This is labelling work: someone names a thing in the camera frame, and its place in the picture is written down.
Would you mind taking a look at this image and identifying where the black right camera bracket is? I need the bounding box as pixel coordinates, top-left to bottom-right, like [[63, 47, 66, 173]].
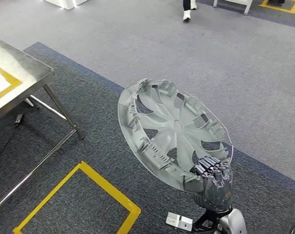
[[192, 208, 222, 233]]

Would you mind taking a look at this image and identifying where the person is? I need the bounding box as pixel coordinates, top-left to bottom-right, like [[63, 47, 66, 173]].
[[182, 0, 198, 22]]

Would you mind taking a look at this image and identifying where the grey plastic wheel cover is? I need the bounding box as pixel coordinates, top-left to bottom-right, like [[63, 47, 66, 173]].
[[118, 78, 234, 194]]

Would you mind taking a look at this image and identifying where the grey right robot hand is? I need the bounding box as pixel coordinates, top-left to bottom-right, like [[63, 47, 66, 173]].
[[192, 156, 234, 214]]

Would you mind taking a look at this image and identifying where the white bench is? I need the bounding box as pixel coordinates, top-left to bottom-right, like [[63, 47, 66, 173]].
[[213, 0, 253, 16]]

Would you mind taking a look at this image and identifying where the white display plinth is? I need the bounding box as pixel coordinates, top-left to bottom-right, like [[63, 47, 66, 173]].
[[44, 0, 89, 10]]

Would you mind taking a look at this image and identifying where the stainless steel workbench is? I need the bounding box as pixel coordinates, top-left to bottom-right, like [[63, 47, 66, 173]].
[[0, 35, 85, 215]]

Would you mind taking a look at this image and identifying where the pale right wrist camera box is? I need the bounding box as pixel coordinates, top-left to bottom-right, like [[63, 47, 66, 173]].
[[165, 211, 194, 233]]

